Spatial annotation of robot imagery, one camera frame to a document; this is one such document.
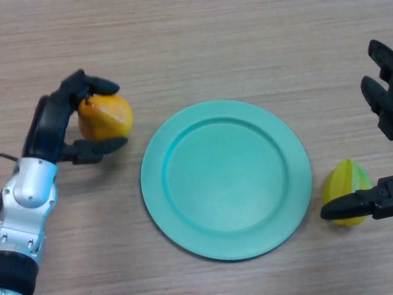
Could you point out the green round plate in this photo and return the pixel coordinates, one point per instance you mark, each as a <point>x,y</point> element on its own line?
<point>225,184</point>

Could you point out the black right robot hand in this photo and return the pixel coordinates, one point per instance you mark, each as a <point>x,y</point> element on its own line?
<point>347,209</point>

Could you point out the yellow pear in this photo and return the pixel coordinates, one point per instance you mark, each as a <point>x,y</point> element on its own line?
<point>107,120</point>

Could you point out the yellow-green starfruit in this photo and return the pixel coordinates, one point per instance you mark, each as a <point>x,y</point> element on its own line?
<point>342,181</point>

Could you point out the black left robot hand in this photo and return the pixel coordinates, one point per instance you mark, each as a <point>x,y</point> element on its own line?
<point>46,129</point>

